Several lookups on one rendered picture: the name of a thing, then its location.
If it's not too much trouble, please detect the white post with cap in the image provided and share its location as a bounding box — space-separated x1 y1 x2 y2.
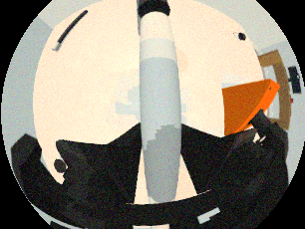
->
136 0 142 36

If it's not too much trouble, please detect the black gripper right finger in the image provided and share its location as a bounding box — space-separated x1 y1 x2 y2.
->
180 123 257 194

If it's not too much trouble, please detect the long white cylindrical rail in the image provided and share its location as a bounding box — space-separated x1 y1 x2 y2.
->
140 11 181 203

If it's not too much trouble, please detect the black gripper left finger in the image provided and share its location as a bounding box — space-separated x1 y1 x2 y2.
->
55 121 144 204

